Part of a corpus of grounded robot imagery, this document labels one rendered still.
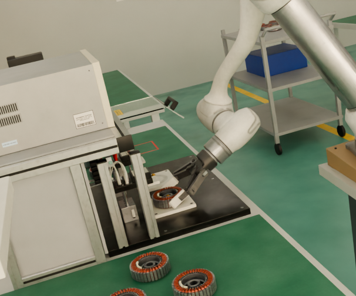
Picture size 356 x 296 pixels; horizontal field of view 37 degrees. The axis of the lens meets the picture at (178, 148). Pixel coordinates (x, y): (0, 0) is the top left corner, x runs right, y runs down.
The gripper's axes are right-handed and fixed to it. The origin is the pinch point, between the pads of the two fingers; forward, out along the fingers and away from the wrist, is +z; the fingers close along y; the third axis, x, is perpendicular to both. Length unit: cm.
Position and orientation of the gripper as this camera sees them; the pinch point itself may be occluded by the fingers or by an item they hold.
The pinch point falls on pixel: (168, 196)
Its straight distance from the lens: 185.4
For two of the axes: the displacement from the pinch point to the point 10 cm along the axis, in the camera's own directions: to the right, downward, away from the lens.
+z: -7.2, 6.9, -0.1
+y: -2.6, -2.6, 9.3
